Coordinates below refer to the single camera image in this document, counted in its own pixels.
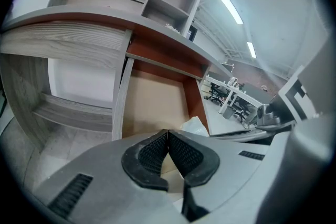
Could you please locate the grey bin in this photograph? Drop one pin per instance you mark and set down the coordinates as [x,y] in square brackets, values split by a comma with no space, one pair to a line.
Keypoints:
[228,112]

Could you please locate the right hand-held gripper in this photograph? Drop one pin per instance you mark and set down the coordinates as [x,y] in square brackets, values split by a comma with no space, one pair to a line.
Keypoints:
[291,102]

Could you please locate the light wooden drawer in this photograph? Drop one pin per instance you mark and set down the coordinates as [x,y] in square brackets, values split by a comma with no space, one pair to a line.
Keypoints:
[152,102]

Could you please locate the grey wooden office desk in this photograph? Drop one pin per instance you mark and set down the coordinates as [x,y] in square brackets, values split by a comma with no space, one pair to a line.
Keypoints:
[65,44]

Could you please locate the ceiling light strip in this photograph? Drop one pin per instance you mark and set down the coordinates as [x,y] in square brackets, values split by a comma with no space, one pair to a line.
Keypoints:
[228,4]
[251,49]

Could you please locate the white plastic bag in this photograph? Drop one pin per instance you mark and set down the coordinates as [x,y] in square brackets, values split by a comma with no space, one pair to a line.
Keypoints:
[194,126]

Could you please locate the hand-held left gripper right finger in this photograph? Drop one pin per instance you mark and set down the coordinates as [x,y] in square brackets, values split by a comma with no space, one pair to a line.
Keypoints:
[225,165]

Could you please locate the black office chair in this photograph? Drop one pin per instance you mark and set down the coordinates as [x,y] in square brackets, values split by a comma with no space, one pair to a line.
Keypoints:
[240,114]
[218,94]

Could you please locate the artificial flower bunch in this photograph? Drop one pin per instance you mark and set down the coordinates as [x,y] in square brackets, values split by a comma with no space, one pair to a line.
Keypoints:
[172,27]

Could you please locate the white office desk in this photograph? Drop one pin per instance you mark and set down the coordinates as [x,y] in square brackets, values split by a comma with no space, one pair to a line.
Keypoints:
[244,94]

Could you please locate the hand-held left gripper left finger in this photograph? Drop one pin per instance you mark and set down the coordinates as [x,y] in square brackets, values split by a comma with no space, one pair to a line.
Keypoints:
[105,165]

